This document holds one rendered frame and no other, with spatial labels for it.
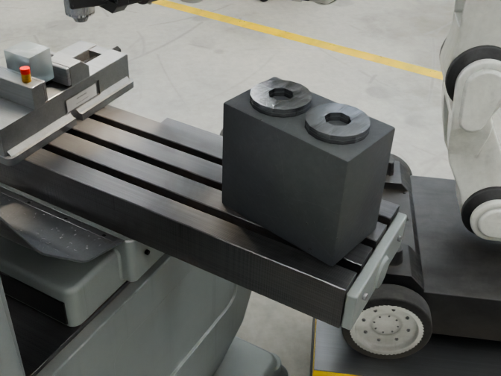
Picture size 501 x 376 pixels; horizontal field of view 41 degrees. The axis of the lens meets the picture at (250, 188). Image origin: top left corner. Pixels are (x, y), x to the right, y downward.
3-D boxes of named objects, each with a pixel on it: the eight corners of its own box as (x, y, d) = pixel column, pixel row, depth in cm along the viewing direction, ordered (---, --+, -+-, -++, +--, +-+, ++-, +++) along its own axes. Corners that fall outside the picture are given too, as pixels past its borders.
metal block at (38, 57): (30, 69, 125) (24, 39, 121) (54, 77, 123) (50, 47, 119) (9, 80, 121) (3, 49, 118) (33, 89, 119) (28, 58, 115)
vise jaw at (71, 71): (40, 60, 131) (37, 41, 129) (90, 75, 127) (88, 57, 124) (18, 71, 127) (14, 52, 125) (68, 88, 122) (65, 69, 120)
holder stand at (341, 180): (268, 172, 116) (275, 67, 104) (376, 229, 104) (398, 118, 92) (221, 204, 108) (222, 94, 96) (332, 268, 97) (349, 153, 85)
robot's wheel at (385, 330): (421, 348, 158) (438, 287, 146) (423, 365, 154) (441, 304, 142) (336, 338, 159) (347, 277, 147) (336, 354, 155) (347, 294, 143)
